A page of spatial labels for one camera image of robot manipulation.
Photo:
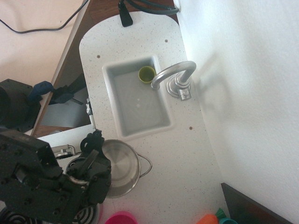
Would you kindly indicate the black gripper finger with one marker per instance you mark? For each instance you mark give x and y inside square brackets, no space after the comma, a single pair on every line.
[93,141]

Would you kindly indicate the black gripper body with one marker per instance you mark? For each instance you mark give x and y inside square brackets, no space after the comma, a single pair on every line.
[93,173]

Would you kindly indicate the stainless steel pot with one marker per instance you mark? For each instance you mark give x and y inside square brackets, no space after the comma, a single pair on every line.
[125,167]

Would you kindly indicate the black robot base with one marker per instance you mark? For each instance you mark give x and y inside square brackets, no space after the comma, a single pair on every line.
[16,112]

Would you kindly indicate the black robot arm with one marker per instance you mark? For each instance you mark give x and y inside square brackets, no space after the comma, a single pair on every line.
[33,184]

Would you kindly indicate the silver cabinet latch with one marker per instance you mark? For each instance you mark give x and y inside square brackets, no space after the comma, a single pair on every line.
[88,107]

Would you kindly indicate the right black stove burner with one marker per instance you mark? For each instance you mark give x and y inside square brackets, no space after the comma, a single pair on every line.
[89,215]

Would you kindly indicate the black stove burner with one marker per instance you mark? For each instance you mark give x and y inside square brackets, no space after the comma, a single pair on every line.
[9,217]
[89,215]

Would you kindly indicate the pink plastic cup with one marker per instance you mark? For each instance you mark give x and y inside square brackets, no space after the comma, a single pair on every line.
[121,217]

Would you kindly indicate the grey toy sink basin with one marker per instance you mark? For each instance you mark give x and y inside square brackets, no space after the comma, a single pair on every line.
[138,110]

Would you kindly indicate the left black stove burner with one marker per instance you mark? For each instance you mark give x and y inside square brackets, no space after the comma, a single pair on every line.
[9,217]

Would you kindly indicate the green plastic cup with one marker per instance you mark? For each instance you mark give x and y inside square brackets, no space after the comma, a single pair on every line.
[146,74]

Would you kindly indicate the silver toy faucet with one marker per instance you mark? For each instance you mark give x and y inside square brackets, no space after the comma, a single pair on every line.
[178,79]

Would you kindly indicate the orange toy carrot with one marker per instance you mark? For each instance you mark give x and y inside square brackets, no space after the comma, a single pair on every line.
[208,219]

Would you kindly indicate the teal plastic item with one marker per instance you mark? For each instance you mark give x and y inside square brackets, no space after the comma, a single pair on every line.
[222,218]

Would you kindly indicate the black clamp handle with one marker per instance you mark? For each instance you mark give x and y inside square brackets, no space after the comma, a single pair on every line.
[125,17]

